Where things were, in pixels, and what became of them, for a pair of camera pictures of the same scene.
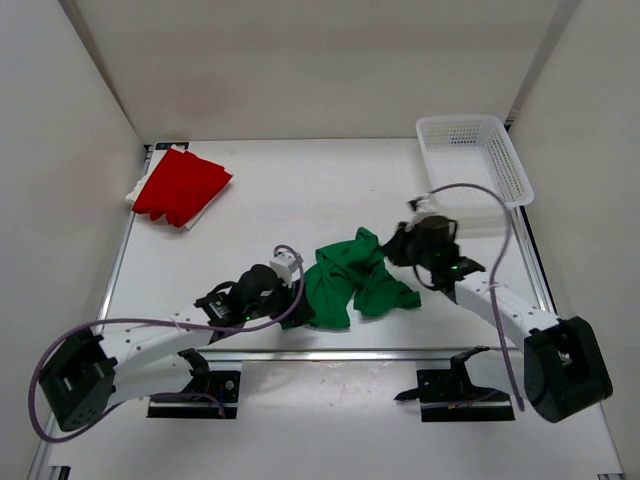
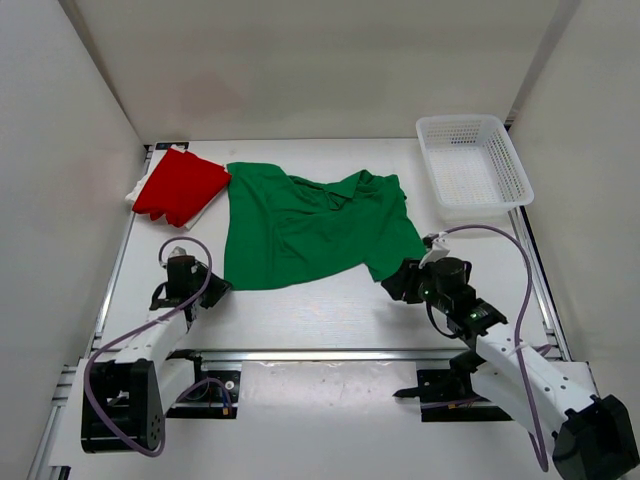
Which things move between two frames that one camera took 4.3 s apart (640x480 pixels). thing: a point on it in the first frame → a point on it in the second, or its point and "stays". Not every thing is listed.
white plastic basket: x=472 y=150 stays
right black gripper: x=396 y=246 → x=402 y=286
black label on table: x=168 y=145 stays
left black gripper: x=302 y=315 → x=219 y=287
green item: x=352 y=276 → x=284 y=229
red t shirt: x=181 y=187 stays
